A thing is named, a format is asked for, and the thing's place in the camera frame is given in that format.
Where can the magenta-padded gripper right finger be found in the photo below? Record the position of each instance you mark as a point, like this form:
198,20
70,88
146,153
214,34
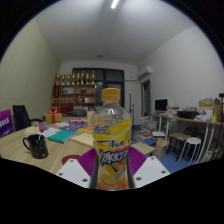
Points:
151,170

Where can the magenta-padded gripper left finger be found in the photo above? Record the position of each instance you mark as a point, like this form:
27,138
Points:
74,171

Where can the yellow-labelled drink bottle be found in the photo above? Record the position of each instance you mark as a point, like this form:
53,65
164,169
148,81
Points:
111,133

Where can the flat round red coaster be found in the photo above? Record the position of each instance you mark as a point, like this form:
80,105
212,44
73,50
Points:
70,159

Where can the small wooden side table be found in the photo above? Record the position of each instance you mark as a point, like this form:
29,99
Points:
143,147

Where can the kraft paper notebook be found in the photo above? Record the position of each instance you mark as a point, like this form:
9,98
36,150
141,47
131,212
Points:
83,140

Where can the teal book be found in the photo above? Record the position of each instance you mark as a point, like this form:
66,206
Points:
61,136

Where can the black mug with coloured dots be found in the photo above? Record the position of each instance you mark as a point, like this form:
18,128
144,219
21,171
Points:
37,148

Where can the blue and red book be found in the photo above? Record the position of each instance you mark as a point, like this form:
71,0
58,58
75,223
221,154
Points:
71,127

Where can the stack of books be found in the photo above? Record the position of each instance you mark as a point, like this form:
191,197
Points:
148,126

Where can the white open booklet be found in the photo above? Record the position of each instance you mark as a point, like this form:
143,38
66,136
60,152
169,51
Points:
51,132

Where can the white round stool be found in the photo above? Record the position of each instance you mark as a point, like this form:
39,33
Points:
190,141

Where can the red-tipped stirrer stick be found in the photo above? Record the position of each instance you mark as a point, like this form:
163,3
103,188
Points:
41,129

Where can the yellow carton box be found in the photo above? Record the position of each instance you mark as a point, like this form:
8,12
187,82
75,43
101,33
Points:
90,118

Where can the yellow gift box, red ribbon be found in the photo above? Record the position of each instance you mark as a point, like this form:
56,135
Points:
53,118

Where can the cream notebook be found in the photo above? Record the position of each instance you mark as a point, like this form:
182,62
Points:
31,130

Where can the black computer monitor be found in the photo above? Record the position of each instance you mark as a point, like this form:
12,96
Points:
161,104

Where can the cluttered wooden desk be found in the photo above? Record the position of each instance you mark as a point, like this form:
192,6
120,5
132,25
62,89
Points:
196,120

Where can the wooden shelf unit with trophies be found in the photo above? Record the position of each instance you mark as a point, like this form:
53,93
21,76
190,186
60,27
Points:
71,96

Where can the black office chair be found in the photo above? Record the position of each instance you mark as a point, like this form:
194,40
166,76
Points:
20,116

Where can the purple sign board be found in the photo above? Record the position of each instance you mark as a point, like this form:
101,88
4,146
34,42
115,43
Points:
5,123

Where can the wooden stool with dark frame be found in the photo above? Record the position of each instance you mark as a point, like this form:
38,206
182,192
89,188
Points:
179,136

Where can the white wall air conditioner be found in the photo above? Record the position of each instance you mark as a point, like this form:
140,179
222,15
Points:
145,71

